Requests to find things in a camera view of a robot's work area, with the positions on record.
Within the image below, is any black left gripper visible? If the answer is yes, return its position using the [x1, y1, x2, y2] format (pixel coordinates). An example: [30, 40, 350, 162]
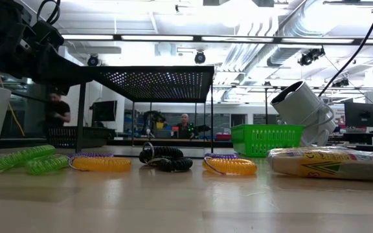
[11, 30, 93, 96]

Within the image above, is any green coil wristband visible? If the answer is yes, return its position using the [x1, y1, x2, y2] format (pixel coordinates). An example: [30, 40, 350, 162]
[0, 144, 57, 175]
[25, 154, 71, 176]

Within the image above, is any orange coil wristband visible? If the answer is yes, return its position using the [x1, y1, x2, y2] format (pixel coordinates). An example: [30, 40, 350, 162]
[201, 156, 258, 177]
[67, 156, 133, 173]

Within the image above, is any black coil wristband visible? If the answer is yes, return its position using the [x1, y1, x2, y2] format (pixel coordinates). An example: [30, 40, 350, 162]
[146, 157, 194, 173]
[138, 141, 185, 164]

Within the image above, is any purple coil wristband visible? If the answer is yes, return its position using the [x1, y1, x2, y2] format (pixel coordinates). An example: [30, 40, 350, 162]
[204, 152, 240, 160]
[68, 152, 115, 160]

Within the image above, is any yellow crayon pack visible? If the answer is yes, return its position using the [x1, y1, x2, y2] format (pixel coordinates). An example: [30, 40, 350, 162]
[266, 146, 373, 181]

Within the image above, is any white desk lamp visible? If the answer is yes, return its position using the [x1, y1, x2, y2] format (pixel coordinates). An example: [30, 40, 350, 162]
[270, 80, 337, 147]

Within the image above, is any black ceiling spotlight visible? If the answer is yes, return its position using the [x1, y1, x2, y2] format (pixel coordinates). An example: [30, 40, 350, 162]
[297, 47, 326, 67]
[194, 50, 207, 65]
[86, 54, 100, 67]

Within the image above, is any person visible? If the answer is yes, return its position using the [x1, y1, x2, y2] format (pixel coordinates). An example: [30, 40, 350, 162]
[174, 113, 196, 139]
[45, 91, 72, 129]

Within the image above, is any black computer monitor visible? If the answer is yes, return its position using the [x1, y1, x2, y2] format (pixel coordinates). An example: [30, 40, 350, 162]
[90, 100, 119, 128]
[343, 101, 373, 128]

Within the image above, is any black slotted basket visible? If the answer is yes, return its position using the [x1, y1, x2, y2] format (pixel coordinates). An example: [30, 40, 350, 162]
[46, 126, 117, 149]

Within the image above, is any black perforated metal monitor stand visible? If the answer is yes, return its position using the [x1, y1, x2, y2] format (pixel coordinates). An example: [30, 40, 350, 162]
[75, 65, 215, 159]

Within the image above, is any green plastic basket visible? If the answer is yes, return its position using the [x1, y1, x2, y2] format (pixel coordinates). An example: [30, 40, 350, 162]
[231, 124, 305, 159]

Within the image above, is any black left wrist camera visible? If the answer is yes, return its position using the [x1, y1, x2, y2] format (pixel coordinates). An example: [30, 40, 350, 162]
[32, 19, 65, 50]

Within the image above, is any black camera cable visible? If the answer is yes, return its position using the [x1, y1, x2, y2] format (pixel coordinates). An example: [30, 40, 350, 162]
[36, 0, 62, 25]

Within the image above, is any yellow extension cord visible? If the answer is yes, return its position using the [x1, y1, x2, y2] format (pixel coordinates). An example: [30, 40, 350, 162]
[0, 72, 26, 137]

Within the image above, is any overhead frame light bar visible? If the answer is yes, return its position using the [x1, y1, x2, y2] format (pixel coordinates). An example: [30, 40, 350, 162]
[60, 33, 373, 46]

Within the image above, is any white lamp cable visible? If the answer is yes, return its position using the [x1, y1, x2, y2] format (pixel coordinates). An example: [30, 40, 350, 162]
[299, 100, 337, 148]

